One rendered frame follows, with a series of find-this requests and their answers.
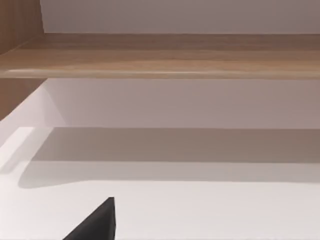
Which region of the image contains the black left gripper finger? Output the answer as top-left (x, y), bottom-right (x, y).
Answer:
top-left (62, 196), bottom-right (117, 240)

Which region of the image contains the wooden open shelf unit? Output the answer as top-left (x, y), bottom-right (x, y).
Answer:
top-left (0, 0), bottom-right (320, 122)

